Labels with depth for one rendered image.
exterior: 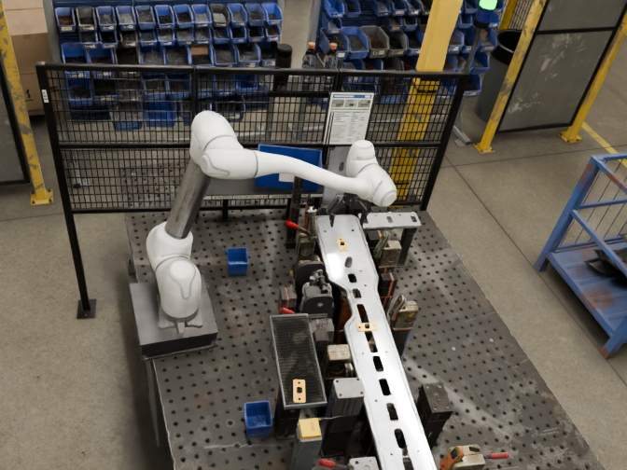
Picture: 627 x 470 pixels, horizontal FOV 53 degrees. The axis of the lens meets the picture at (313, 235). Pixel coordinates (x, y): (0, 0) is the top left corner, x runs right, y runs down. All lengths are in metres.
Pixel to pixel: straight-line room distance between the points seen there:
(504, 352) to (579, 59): 3.17
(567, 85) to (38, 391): 4.50
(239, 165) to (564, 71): 3.83
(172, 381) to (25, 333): 1.36
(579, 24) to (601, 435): 3.03
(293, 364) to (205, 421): 0.55
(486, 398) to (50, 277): 2.58
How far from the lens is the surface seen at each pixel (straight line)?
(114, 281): 3.97
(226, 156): 2.18
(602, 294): 4.39
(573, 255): 4.56
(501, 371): 2.94
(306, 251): 2.74
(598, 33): 5.58
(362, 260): 2.74
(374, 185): 2.33
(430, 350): 2.89
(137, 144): 3.02
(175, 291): 2.50
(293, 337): 2.21
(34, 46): 4.98
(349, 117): 3.04
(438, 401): 2.34
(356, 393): 2.18
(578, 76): 5.73
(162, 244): 2.60
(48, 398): 3.53
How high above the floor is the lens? 2.90
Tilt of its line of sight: 43 degrees down
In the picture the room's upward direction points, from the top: 10 degrees clockwise
